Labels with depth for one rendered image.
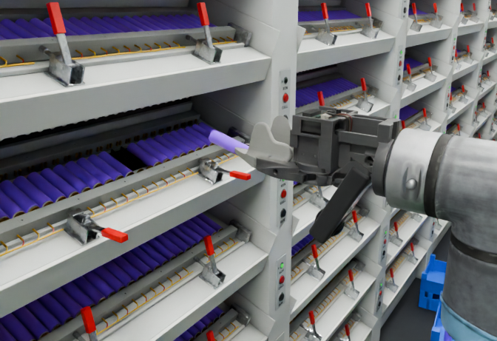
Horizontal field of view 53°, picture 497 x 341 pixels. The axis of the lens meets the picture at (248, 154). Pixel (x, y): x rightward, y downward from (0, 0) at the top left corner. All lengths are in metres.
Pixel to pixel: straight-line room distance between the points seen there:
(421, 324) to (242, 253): 1.34
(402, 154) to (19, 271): 0.44
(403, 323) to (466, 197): 1.74
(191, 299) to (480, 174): 0.55
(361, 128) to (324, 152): 0.05
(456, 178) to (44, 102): 0.44
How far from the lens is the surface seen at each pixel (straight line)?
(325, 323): 1.54
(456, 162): 0.53
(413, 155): 0.54
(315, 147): 0.59
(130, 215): 0.73
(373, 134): 0.59
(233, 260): 1.01
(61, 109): 0.61
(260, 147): 0.63
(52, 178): 0.75
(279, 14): 0.95
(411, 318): 2.28
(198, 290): 0.92
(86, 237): 0.67
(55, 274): 0.66
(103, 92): 0.64
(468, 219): 0.54
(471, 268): 0.56
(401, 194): 0.55
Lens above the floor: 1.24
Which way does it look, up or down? 17 degrees down
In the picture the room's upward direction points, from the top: straight up
